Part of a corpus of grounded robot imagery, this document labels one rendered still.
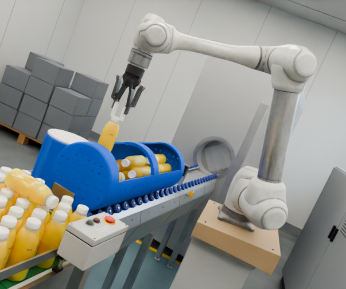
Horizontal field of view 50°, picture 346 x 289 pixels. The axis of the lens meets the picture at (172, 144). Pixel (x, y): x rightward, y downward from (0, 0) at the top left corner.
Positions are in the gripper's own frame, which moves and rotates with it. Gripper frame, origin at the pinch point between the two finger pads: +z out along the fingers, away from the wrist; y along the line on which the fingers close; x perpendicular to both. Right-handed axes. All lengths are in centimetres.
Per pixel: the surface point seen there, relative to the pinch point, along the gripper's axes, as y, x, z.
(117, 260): 6, -85, 104
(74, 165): 4.0, 10.5, 25.8
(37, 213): -14, 49, 31
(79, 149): 4.7, 10.3, 19.3
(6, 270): -21, 63, 41
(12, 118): 295, -266, 110
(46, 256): -21, 47, 42
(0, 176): 9, 42, 30
